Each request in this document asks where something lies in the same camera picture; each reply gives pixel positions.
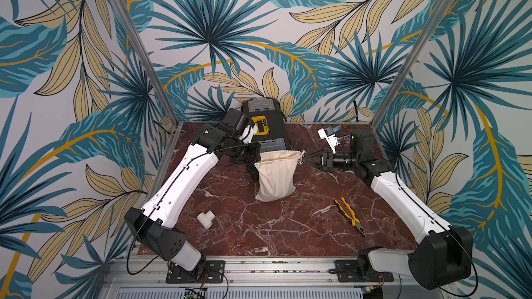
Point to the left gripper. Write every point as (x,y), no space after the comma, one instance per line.
(253,156)

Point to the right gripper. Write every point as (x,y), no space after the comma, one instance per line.
(325,160)

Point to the cream cloth soil bag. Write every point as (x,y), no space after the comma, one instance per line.
(276,172)

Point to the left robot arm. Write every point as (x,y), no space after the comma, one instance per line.
(153,225)

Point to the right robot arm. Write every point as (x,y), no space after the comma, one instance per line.
(444,252)

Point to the black yellow toolbox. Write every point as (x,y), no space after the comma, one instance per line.
(266,113)

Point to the yellow black pliers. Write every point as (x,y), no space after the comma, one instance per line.
(350,215)

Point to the white pipe fitting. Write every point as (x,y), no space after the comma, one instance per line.
(206,219)

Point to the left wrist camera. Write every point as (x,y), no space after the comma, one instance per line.
(250,130)

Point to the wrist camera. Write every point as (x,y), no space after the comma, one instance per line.
(328,134)
(250,130)

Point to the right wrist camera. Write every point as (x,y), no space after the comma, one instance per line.
(328,134)

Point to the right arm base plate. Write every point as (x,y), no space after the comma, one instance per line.
(355,271)

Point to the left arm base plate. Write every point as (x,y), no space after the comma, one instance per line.
(208,271)

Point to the aluminium front rail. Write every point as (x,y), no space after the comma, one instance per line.
(258,277)

